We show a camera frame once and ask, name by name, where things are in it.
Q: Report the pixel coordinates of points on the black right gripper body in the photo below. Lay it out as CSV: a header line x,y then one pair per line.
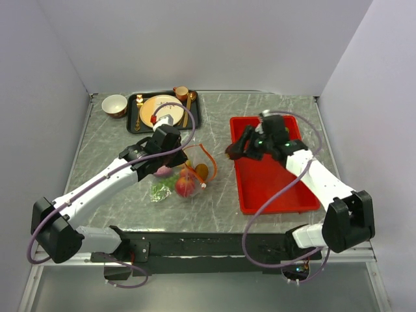
x,y
259,144

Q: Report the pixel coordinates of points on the red apple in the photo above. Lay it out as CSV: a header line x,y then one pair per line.
x,y
185,185

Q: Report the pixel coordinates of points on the dark purple plum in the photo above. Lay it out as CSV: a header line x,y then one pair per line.
x,y
233,152

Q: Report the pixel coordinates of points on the orange cream plate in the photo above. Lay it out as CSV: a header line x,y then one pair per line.
x,y
150,105

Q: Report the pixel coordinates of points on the pink red peach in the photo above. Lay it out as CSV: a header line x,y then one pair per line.
x,y
163,171

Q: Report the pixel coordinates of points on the red plastic tray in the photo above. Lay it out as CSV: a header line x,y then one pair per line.
x,y
257,181

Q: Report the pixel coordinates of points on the clear zip bag orange zipper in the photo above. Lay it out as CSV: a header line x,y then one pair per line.
x,y
196,154

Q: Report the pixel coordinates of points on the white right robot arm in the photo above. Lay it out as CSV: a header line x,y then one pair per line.
x,y
349,218

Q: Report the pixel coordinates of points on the gold fork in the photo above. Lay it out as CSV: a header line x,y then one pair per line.
x,y
139,104

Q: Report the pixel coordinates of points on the small orange cup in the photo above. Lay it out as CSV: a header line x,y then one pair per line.
x,y
181,92

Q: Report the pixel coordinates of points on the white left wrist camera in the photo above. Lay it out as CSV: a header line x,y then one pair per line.
x,y
163,120

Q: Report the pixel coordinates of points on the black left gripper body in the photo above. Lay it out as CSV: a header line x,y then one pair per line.
x,y
173,158

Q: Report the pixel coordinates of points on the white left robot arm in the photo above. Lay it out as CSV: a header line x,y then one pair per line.
x,y
56,225

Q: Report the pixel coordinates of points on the green grape bunch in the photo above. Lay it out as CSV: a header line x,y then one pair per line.
x,y
162,188

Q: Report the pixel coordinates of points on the yellow brown mango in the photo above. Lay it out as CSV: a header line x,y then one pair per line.
x,y
202,171

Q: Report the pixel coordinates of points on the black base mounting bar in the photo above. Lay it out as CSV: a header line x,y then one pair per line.
x,y
182,253

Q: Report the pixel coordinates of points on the gold spoon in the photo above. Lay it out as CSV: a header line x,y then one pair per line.
x,y
191,97

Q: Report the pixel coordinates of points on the white orange bowl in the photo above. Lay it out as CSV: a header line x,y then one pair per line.
x,y
115,106

